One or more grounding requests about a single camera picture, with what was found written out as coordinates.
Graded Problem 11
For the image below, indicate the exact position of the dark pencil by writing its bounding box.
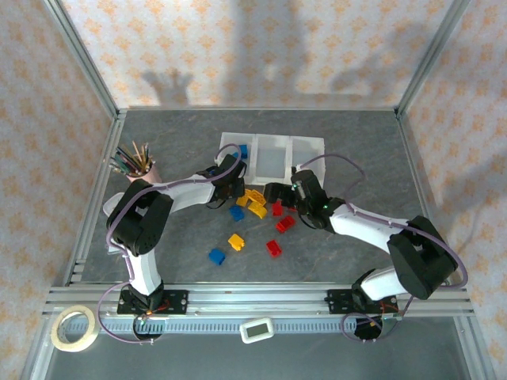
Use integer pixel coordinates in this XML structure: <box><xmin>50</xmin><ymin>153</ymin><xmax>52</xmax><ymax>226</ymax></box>
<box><xmin>116</xmin><ymin>148</ymin><xmax>139</xmax><ymax>170</ymax></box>

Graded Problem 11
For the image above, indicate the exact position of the aluminium front frame rail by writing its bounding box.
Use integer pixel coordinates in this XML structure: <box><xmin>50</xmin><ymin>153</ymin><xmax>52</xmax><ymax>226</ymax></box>
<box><xmin>44</xmin><ymin>282</ymin><xmax>475</xmax><ymax>318</ymax></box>

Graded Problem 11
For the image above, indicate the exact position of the aluminium side frame rail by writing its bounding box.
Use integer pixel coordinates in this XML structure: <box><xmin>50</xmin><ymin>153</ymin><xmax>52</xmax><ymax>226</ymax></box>
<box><xmin>395</xmin><ymin>110</ymin><xmax>456</xmax><ymax>287</ymax></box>
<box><xmin>62</xmin><ymin>110</ymin><xmax>128</xmax><ymax>287</ymax></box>

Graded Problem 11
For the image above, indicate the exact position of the masking tape roll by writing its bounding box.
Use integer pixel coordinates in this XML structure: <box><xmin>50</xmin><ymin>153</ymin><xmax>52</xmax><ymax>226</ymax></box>
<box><xmin>51</xmin><ymin>304</ymin><xmax>101</xmax><ymax>353</ymax></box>

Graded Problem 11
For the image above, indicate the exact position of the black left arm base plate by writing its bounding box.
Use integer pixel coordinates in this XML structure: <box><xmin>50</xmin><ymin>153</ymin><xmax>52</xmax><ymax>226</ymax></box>
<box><xmin>116</xmin><ymin>288</ymin><xmax>189</xmax><ymax>316</ymax></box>

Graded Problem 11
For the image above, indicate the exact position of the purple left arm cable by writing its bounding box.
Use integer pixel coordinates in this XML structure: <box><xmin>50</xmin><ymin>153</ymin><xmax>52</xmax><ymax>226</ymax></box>
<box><xmin>97</xmin><ymin>142</ymin><xmax>239</xmax><ymax>344</ymax></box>

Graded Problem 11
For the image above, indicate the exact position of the grey slotted cable duct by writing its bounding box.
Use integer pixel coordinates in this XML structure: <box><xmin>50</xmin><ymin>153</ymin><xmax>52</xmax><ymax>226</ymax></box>
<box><xmin>63</xmin><ymin>316</ymin><xmax>397</xmax><ymax>334</ymax></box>

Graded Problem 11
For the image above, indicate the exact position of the pink pencil cup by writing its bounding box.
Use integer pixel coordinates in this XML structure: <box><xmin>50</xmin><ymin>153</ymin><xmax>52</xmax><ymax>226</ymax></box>
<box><xmin>125</xmin><ymin>160</ymin><xmax>163</xmax><ymax>185</ymax></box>

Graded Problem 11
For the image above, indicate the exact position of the white plastic bin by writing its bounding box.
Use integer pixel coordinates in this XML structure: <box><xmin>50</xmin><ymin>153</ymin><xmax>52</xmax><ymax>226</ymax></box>
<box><xmin>219</xmin><ymin>132</ymin><xmax>258</xmax><ymax>185</ymax></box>
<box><xmin>254</xmin><ymin>134</ymin><xmax>294</xmax><ymax>187</ymax></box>
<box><xmin>288</xmin><ymin>135</ymin><xmax>327</xmax><ymax>188</ymax></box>

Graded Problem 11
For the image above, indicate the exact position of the white digital timer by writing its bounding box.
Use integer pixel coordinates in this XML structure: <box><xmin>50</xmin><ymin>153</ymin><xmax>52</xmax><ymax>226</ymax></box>
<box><xmin>240</xmin><ymin>317</ymin><xmax>276</xmax><ymax>345</ymax></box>

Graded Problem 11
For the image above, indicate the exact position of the aluminium frame post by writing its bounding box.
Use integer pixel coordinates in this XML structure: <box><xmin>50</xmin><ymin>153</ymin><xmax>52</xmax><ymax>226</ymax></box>
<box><xmin>42</xmin><ymin>0</ymin><xmax>120</xmax><ymax>116</ymax></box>
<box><xmin>395</xmin><ymin>0</ymin><xmax>473</xmax><ymax>116</ymax></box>

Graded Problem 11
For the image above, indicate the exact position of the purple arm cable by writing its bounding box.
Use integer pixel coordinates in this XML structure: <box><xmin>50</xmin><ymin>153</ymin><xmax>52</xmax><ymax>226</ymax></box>
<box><xmin>292</xmin><ymin>153</ymin><xmax>470</xmax><ymax>343</ymax></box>
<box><xmin>97</xmin><ymin>142</ymin><xmax>239</xmax><ymax>344</ymax></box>

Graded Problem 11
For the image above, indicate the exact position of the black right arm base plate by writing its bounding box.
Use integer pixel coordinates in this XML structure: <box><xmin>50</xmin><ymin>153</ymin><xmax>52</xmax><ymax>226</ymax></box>
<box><xmin>327</xmin><ymin>288</ymin><xmax>360</xmax><ymax>314</ymax></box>

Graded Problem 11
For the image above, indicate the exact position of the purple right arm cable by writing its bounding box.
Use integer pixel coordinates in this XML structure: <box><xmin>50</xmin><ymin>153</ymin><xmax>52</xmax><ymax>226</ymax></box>
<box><xmin>292</xmin><ymin>153</ymin><xmax>470</xmax><ymax>343</ymax></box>

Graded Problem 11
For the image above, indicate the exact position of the long red lego brick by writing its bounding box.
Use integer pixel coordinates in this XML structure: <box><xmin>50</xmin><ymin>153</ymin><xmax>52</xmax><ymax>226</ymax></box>
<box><xmin>275</xmin><ymin>215</ymin><xmax>298</xmax><ymax>234</ymax></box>

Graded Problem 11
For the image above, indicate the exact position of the aluminium back frame rail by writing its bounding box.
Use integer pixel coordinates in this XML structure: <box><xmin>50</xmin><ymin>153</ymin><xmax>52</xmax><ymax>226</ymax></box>
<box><xmin>117</xmin><ymin>105</ymin><xmax>402</xmax><ymax>115</ymax></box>

